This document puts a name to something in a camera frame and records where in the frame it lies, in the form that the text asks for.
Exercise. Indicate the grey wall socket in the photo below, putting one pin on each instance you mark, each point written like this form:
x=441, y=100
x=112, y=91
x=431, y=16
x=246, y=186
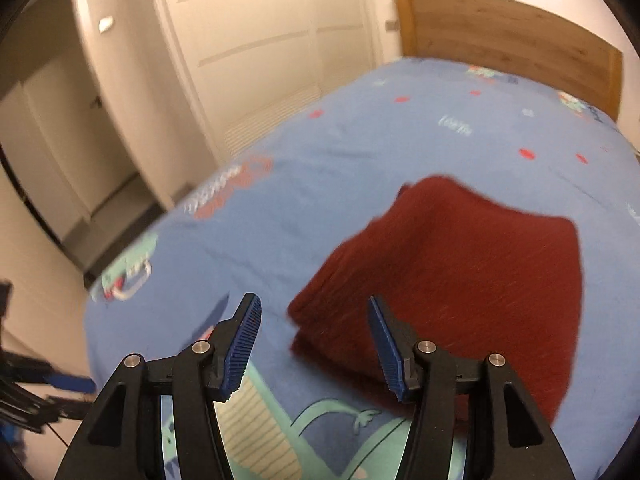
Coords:
x=392, y=25

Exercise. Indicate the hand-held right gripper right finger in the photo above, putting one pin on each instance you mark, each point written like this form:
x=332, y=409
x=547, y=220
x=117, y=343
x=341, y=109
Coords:
x=387, y=345

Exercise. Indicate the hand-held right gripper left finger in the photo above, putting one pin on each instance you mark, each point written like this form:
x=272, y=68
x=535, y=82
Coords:
x=242, y=342

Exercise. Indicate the white wardrobe hook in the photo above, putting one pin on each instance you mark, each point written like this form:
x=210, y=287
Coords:
x=105, y=24

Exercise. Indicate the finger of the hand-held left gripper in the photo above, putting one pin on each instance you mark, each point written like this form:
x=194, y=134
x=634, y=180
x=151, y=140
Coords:
x=72, y=383
x=70, y=409

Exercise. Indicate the blue printed bedsheet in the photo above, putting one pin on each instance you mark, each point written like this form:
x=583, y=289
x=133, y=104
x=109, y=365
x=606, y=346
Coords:
x=350, y=150

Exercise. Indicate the wooden headboard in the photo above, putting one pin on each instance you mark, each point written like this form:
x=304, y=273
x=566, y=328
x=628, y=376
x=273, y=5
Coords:
x=500, y=40

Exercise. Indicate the dark red knit sweater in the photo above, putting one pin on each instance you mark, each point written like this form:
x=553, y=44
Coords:
x=450, y=280

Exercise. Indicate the white wardrobe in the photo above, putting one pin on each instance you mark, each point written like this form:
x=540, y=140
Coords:
x=250, y=50

